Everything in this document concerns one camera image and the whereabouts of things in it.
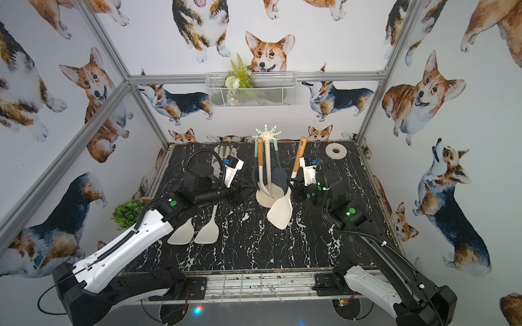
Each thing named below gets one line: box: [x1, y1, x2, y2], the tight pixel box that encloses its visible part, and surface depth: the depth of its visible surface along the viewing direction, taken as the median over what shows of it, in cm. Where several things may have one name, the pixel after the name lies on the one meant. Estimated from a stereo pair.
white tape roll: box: [324, 142, 348, 160], surface depth 120 cm
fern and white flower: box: [224, 52, 255, 106], surface depth 85 cm
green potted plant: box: [110, 199, 149, 229], surface depth 76 cm
